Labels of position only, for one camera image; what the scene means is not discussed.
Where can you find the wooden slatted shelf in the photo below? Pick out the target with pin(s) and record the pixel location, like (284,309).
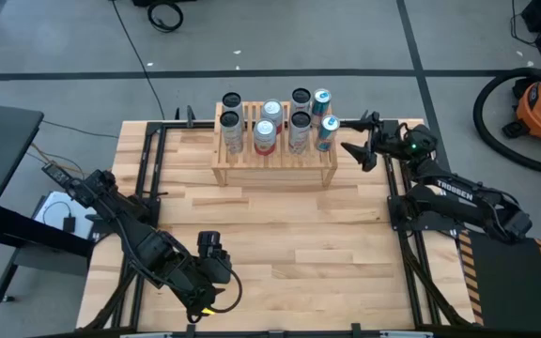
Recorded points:
(275,169)

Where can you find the black aluminium table frame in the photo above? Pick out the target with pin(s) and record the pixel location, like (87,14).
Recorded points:
(155,141)

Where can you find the white flat box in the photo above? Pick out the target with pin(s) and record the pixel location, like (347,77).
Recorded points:
(52,213)

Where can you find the small black adapter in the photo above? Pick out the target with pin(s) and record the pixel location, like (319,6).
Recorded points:
(69,223)

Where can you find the pink strawberry soda can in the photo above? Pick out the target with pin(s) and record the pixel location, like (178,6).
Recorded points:
(265,130)
(272,109)

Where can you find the tall Celsius can black lid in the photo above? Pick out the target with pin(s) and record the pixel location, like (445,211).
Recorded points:
(300,121)
(232,100)
(301,95)
(229,121)

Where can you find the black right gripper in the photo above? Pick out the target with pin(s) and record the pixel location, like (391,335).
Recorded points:
(402,141)

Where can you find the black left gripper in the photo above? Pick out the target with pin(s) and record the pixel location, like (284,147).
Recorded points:
(214,258)

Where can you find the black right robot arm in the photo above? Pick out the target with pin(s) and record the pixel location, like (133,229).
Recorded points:
(468,197)

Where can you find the blue silver energy drink can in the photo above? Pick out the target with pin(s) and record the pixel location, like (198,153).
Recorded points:
(321,99)
(329,126)

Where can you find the black power adapter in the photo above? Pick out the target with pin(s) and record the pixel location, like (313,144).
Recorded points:
(54,171)

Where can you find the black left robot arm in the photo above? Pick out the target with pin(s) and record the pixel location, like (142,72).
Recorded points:
(148,244)

